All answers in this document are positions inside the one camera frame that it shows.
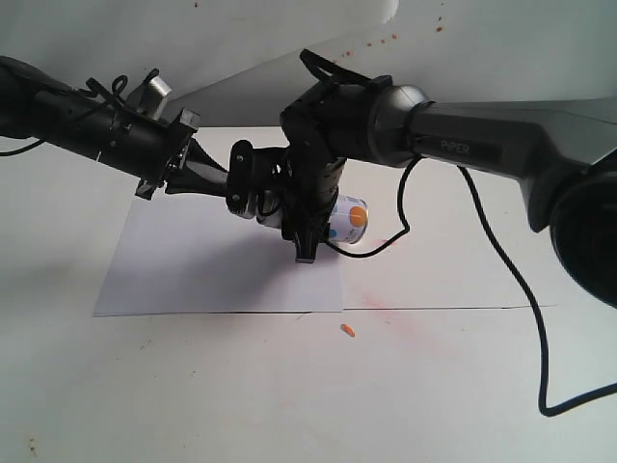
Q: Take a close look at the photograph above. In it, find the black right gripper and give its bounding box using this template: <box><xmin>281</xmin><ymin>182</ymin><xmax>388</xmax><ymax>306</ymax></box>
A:
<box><xmin>226</xmin><ymin>84</ymin><xmax>345</xmax><ymax>263</ymax></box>

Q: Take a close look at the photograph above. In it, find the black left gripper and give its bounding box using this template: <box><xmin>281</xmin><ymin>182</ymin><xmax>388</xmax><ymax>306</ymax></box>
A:
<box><xmin>135</xmin><ymin>108</ymin><xmax>228</xmax><ymax>201</ymax></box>

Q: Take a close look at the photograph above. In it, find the white dotted spray paint can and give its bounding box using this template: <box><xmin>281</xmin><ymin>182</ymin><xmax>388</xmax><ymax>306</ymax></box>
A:
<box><xmin>255</xmin><ymin>192</ymin><xmax>368</xmax><ymax>244</ymax></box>

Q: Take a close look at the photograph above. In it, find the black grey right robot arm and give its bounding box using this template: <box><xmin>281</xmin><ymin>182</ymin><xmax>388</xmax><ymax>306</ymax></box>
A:
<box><xmin>227</xmin><ymin>76</ymin><xmax>616</xmax><ymax>305</ymax></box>

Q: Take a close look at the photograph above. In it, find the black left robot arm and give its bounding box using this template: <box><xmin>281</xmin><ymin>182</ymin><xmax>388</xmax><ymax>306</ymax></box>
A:
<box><xmin>1</xmin><ymin>56</ymin><xmax>228</xmax><ymax>200</ymax></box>

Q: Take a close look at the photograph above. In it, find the small orange crumb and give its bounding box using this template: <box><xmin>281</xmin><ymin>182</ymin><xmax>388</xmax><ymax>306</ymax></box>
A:
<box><xmin>340</xmin><ymin>324</ymin><xmax>356</xmax><ymax>338</ymax></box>

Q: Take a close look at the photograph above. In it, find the white paper sheet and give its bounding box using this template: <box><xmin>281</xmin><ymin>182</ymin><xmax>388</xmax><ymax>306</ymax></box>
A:
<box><xmin>94</xmin><ymin>195</ymin><xmax>343</xmax><ymax>316</ymax></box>

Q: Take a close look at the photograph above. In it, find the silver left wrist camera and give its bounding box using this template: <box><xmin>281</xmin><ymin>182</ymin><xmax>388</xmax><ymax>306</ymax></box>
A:
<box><xmin>126</xmin><ymin>68</ymin><xmax>172</xmax><ymax>121</ymax></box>

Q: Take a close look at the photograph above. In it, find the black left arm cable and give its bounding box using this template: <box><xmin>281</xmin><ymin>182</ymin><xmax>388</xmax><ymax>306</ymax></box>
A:
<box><xmin>0</xmin><ymin>68</ymin><xmax>160</xmax><ymax>157</ymax></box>

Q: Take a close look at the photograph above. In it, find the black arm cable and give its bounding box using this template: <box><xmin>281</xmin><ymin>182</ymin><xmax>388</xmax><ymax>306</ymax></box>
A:
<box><xmin>0</xmin><ymin>68</ymin><xmax>160</xmax><ymax>157</ymax></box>
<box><xmin>299</xmin><ymin>48</ymin><xmax>617</xmax><ymax>419</ymax></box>

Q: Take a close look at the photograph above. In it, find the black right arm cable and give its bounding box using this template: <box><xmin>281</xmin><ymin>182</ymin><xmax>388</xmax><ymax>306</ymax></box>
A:
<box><xmin>299</xmin><ymin>48</ymin><xmax>617</xmax><ymax>419</ymax></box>

